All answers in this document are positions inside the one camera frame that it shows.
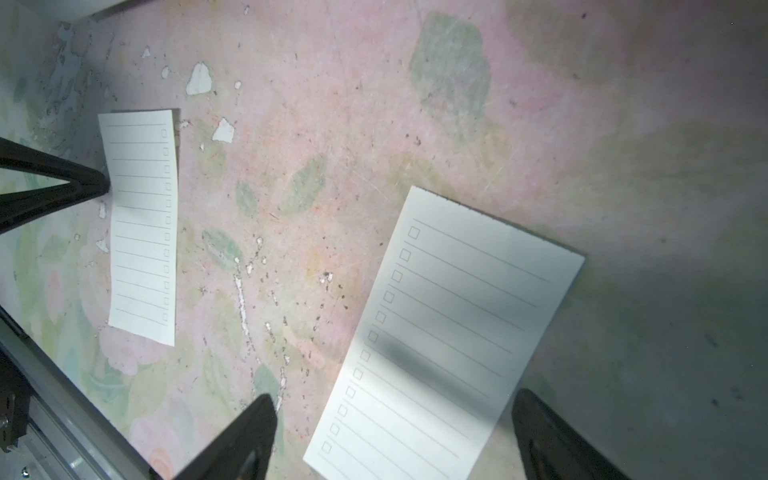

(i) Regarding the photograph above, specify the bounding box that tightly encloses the white lined receipt paper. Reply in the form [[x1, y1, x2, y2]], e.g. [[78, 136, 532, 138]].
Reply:
[[304, 187, 585, 479]]

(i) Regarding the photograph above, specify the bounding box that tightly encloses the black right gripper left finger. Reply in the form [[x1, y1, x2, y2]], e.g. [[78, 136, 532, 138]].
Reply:
[[176, 394, 278, 480]]

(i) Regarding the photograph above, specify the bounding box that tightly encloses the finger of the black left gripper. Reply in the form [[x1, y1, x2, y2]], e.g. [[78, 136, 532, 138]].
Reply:
[[1, 138, 110, 234]]

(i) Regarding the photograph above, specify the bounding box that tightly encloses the aluminium frame rail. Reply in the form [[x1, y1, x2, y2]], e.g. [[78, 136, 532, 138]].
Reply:
[[1, 311, 160, 479]]

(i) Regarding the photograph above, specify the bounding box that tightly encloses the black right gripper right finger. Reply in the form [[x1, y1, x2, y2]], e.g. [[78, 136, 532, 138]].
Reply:
[[511, 388, 628, 480]]

